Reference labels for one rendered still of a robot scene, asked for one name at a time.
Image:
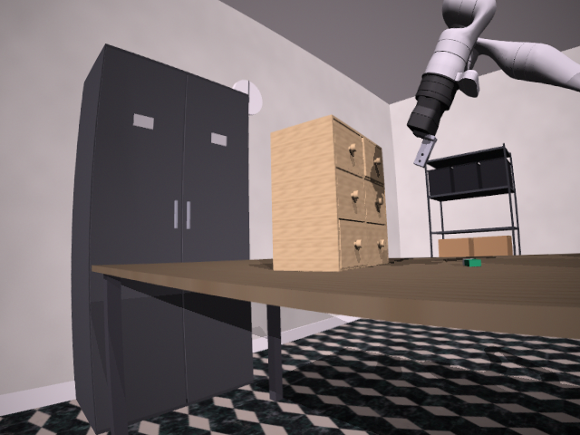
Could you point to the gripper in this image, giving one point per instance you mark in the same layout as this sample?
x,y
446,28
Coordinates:
x,y
444,75

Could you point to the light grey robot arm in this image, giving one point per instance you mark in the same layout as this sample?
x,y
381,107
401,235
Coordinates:
x,y
531,62

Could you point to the green and white eraser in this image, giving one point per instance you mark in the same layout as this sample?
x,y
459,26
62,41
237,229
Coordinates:
x,y
473,262

